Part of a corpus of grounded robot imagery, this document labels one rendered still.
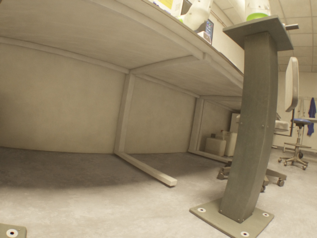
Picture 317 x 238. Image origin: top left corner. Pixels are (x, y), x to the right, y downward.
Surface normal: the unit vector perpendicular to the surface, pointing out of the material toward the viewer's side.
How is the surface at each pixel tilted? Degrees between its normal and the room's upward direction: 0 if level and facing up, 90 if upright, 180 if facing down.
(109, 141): 90
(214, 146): 91
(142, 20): 90
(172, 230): 0
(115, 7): 90
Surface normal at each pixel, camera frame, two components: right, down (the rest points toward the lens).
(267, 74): -0.82, -0.13
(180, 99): 0.65, 0.11
